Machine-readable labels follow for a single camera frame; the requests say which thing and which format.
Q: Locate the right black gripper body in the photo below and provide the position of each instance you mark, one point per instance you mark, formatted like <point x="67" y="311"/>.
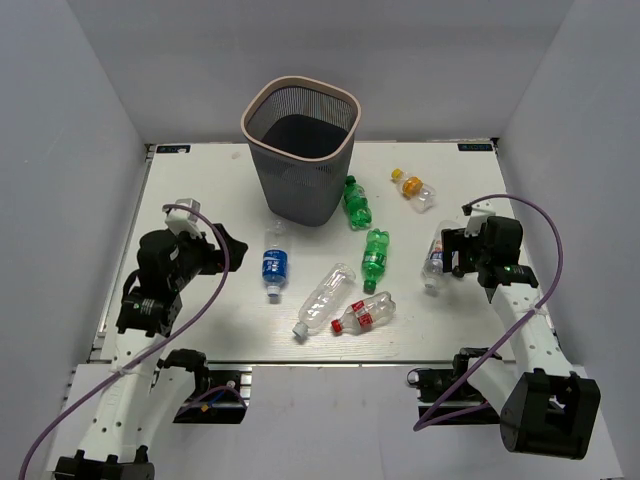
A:
<point x="472" y="251"/>

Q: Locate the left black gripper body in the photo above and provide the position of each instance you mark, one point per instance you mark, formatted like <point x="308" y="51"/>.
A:
<point x="197" y="258"/>

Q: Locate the blue label water bottle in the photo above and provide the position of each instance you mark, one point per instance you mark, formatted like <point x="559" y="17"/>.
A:
<point x="275" y="261"/>

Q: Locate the clear unlabelled plastic bottle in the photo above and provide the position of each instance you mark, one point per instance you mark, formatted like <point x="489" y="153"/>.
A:
<point x="326" y="298"/>

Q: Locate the green soda bottle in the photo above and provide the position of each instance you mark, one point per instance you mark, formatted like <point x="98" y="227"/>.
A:
<point x="356" y="204"/>
<point x="374" y="259"/>

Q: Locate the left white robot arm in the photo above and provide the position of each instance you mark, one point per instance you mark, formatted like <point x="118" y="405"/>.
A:
<point x="150" y="383"/>

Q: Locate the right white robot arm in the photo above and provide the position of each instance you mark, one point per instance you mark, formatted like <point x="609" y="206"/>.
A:
<point x="544" y="407"/>

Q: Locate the grey mesh waste bin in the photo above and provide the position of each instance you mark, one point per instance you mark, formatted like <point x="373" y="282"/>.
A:
<point x="301" y="134"/>

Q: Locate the white blue orange label bottle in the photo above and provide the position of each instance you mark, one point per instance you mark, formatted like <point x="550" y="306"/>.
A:
<point x="432" y="271"/>

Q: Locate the orange cap juice bottle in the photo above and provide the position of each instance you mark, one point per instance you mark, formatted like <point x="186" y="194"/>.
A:
<point x="421" y="197"/>

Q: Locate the red label cola bottle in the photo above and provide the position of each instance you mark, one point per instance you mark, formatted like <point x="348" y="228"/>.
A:
<point x="365" y="315"/>

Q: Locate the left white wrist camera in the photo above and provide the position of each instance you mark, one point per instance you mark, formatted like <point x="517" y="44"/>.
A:
<point x="183" y="221"/>

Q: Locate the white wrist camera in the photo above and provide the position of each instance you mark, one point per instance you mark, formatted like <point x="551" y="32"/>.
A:
<point x="477" y="214"/>
<point x="183" y="221"/>

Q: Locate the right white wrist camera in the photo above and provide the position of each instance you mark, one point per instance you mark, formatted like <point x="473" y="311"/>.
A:
<point x="477" y="214"/>

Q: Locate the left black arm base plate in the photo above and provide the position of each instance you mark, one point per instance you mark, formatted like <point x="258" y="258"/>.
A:
<point x="225" y="399"/>

